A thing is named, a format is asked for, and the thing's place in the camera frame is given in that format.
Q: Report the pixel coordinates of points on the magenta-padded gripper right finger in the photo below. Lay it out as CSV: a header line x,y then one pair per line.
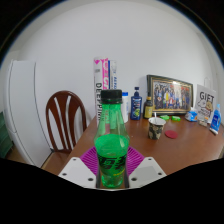
x,y
148,170

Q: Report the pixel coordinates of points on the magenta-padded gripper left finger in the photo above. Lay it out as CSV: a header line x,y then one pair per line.
x,y
75,168

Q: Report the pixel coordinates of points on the green plastic drink bottle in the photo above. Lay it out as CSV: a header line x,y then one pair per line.
x,y
111,146

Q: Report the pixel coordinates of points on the camouflage print paper cup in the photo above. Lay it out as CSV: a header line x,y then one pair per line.
x,y
155,130

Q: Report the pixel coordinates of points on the flat round red coaster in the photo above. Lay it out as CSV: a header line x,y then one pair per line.
x,y
171,134

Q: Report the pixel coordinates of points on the thin grey stirrer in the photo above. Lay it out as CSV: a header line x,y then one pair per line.
x,y
155,115

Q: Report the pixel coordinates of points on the dark amber pump bottle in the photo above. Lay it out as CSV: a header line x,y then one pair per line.
x,y
148,109

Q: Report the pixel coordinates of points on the blue pump bottle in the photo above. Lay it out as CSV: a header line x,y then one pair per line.
x,y
136,108

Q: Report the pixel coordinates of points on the brown wooden chair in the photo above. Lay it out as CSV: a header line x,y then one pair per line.
x,y
65,100

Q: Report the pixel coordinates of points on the small brown snack packet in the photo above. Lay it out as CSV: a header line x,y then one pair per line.
x,y
203,122

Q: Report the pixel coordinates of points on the white refrigerator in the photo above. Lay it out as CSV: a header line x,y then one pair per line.
x,y
23,110

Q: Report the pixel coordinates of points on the framed group photo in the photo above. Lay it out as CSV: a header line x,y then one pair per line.
x,y
170,95

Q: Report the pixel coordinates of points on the blue hand sanitizer bottle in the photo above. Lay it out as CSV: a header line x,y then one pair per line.
x,y
215,120

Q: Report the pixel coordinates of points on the white gift bag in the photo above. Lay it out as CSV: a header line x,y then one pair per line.
x,y
206,101

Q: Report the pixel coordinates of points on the white and green shuttlecock tube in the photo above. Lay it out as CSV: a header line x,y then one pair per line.
x,y
113,75

